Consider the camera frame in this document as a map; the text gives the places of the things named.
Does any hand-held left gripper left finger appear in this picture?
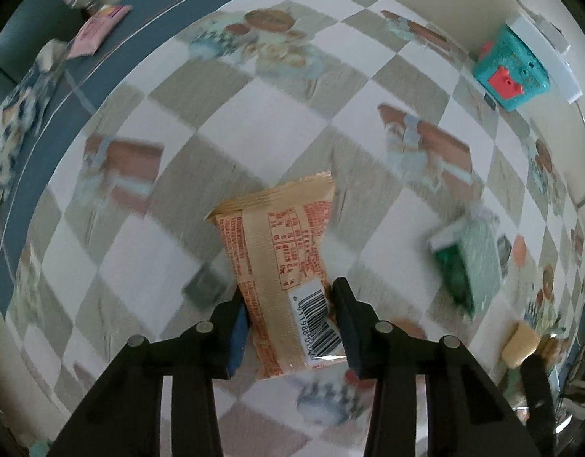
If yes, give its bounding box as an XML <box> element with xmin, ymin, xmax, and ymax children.
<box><xmin>47</xmin><ymin>288</ymin><xmax>251</xmax><ymax>457</ymax></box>

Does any small yellow pastry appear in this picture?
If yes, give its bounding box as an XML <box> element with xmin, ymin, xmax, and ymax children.
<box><xmin>501</xmin><ymin>321</ymin><xmax>543</xmax><ymax>368</ymax></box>

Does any tan orange snack packet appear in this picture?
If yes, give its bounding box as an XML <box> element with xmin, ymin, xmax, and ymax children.
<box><xmin>205</xmin><ymin>171</ymin><xmax>346</xmax><ymax>380</ymax></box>

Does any white power strip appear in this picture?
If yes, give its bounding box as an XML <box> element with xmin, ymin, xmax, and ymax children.
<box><xmin>504</xmin><ymin>13</ymin><xmax>583</xmax><ymax>104</ymax></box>

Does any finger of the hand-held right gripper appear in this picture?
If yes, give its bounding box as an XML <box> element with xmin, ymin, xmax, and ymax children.
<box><xmin>518</xmin><ymin>355</ymin><xmax>557</xmax><ymax>457</ymax></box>

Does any pale green snack packet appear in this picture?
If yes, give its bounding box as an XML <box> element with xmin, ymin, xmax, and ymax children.
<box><xmin>428</xmin><ymin>214</ymin><xmax>503</xmax><ymax>319</ymax></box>

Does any small pink packet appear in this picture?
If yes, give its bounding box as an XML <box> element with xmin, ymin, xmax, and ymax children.
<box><xmin>66</xmin><ymin>5</ymin><xmax>132</xmax><ymax>60</ymax></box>

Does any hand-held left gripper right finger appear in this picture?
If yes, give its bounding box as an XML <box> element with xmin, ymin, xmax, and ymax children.
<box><xmin>331</xmin><ymin>277</ymin><xmax>541</xmax><ymax>457</ymax></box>

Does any teal box with red label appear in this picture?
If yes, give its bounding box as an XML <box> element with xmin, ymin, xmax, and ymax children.
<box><xmin>472</xmin><ymin>23</ymin><xmax>551</xmax><ymax>112</ymax></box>

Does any crumpled blue white wrapper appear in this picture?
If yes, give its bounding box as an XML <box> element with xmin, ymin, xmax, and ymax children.
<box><xmin>0</xmin><ymin>40</ymin><xmax>69</xmax><ymax>153</ymax></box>

